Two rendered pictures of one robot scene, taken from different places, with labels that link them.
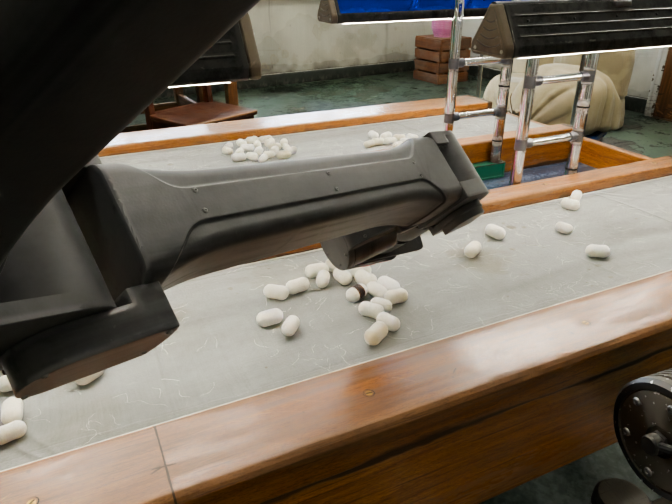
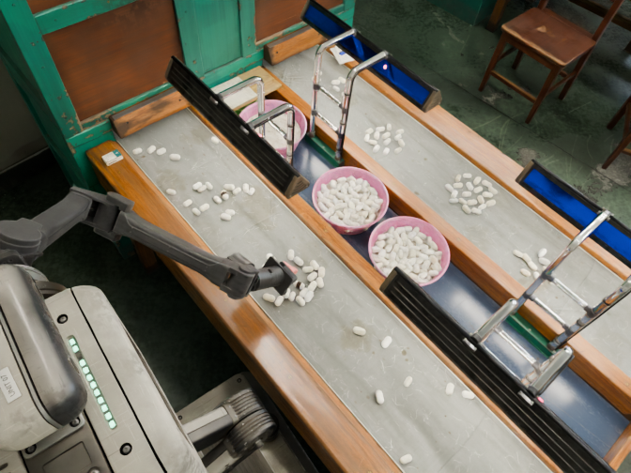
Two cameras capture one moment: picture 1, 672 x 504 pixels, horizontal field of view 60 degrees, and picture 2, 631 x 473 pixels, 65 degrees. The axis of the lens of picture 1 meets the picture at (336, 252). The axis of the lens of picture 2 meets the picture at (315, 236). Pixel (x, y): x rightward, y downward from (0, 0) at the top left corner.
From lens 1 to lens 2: 128 cm
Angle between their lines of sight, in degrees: 57
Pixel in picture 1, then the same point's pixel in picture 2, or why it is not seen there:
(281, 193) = (150, 241)
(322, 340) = not seen: hidden behind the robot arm
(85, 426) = (205, 228)
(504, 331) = (274, 343)
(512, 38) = (386, 287)
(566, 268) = (358, 379)
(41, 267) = (98, 221)
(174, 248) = (118, 232)
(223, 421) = not seen: hidden behind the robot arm
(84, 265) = (105, 223)
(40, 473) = (177, 228)
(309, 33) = not seen: outside the picture
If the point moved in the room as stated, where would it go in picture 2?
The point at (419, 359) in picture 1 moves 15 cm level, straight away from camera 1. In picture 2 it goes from (248, 313) to (299, 311)
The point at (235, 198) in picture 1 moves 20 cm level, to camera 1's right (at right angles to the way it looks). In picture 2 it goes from (138, 235) to (146, 304)
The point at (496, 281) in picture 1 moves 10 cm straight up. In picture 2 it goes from (332, 344) to (336, 330)
